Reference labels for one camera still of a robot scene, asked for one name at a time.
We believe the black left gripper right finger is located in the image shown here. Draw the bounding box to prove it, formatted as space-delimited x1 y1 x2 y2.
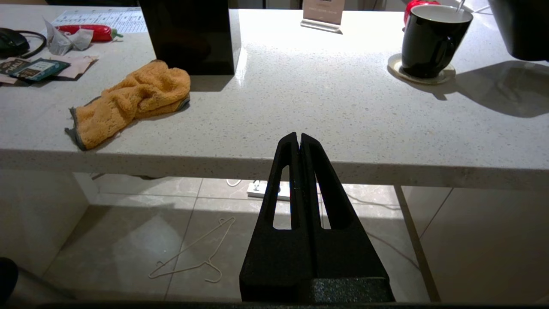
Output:
300 133 390 280

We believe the orange terry cloth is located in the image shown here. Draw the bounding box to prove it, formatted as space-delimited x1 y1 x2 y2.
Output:
65 60 191 151

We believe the red tomato shaped timer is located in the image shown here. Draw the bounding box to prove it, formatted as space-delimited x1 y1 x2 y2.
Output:
404 0 440 24

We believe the black glossy tissue box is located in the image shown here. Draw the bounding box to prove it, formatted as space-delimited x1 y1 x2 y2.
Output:
138 0 235 76

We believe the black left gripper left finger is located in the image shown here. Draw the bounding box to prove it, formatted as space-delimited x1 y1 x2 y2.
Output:
239 132 312 302

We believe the teal card packet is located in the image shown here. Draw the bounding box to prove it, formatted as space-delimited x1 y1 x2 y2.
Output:
9 58 71 82

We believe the black rounded object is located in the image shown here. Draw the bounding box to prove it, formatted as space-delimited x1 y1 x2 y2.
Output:
0 257 19 305

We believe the dark printed packet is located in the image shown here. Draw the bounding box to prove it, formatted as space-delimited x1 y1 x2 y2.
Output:
0 58 32 77

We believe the red chili pepper toy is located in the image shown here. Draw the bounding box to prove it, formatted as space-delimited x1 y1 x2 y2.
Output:
57 25 124 42

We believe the black computer mouse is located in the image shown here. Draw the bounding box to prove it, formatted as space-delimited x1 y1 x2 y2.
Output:
0 28 30 58

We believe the pink paper envelope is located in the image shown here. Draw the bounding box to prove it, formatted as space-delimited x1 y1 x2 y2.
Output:
0 55 99 84

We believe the black electric kettle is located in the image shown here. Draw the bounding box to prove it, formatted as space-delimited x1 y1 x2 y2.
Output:
488 0 549 61

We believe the round white coaster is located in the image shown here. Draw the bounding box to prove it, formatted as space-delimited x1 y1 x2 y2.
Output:
388 53 456 85

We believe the black mouse cable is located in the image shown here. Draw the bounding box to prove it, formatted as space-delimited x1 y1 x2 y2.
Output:
17 31 47 59

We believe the white wire clothes hanger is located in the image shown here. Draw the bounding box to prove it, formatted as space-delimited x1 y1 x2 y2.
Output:
148 217 236 284

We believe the QR code sign card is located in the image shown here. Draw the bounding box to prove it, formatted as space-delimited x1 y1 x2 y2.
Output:
300 0 345 34

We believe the crumpled white paper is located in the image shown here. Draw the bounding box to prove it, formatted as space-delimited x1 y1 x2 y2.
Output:
43 17 94 56

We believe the white power strip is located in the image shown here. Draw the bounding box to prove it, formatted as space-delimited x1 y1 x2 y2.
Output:
247 180 292 202

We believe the printed white paper sheet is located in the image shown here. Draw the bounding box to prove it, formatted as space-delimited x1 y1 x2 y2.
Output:
51 9 146 34

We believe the black mug white inside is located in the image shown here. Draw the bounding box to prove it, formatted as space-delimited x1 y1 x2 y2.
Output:
401 5 474 79

